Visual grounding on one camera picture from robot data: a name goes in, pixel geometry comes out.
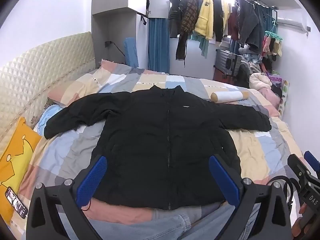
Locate black puffer jacket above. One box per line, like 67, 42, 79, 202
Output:
44, 86, 271, 210

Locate person's right hand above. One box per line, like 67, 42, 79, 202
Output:
291, 204, 307, 238

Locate pastel patchwork quilt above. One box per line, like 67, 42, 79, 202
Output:
10, 59, 307, 240

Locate light blue jeans leg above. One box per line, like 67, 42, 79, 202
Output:
57, 202, 261, 240

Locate black smartphone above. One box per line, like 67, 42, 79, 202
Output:
5, 187, 28, 219

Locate orange crown cushion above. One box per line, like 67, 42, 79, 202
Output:
0, 117, 41, 224

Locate polka dot pillow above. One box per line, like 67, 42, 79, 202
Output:
278, 80, 290, 119

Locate white and tan bolster pillow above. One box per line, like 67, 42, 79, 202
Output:
210, 91, 249, 103

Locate light blue pillow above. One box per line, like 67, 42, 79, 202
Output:
33, 105, 62, 136

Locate grey suitcase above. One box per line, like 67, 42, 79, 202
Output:
214, 49, 242, 79

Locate cream quilted headboard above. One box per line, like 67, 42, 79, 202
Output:
1, 32, 95, 152

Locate green sock hanger rack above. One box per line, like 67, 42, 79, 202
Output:
261, 19, 283, 57

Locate white air conditioner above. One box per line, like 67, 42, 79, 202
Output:
277, 17, 308, 33

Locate dark grey hanging jacket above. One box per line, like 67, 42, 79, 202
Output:
236, 0, 261, 53

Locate yellow hanging jacket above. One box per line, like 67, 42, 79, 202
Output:
194, 0, 214, 41

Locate blue curtain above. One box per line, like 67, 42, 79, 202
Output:
148, 18, 170, 74

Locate black hanging vest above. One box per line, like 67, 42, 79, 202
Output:
168, 0, 182, 38

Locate black cable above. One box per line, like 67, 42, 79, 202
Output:
267, 175, 304, 218

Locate grey wall cabinet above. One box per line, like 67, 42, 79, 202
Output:
91, 0, 149, 69

